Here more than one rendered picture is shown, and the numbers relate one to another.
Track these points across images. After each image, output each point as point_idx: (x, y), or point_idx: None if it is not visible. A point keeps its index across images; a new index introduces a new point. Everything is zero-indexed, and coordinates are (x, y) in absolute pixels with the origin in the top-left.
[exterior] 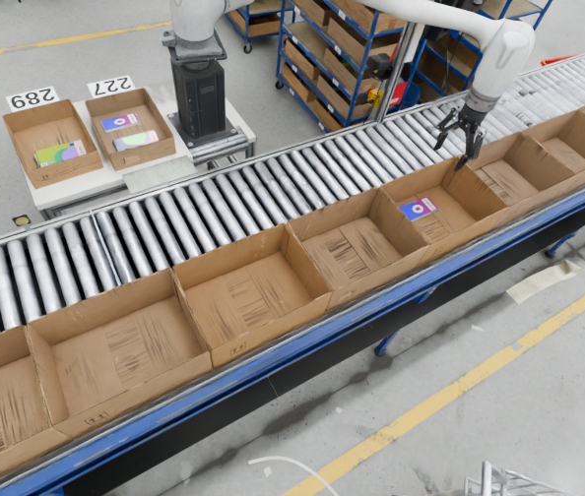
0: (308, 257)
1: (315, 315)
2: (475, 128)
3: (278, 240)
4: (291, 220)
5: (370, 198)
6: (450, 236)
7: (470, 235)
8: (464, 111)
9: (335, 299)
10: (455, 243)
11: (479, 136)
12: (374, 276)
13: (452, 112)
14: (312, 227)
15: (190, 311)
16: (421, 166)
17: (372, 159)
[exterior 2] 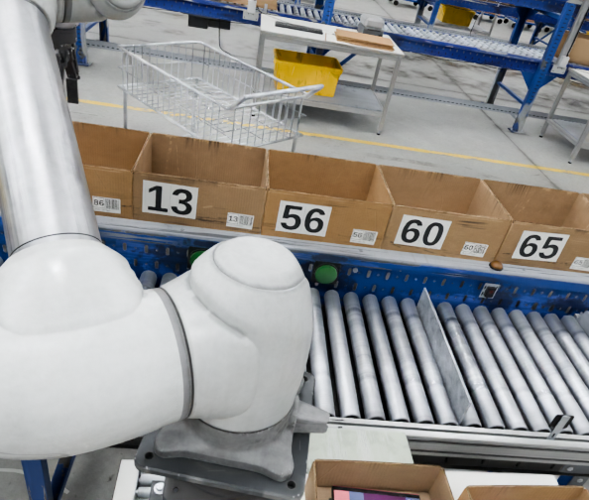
0: (268, 166)
1: (273, 183)
2: (70, 45)
3: (271, 214)
4: (261, 187)
5: (141, 188)
6: (121, 130)
7: None
8: (74, 36)
9: (258, 167)
10: (98, 152)
11: (74, 47)
12: (218, 150)
13: (59, 59)
14: (223, 211)
15: (385, 181)
16: None
17: None
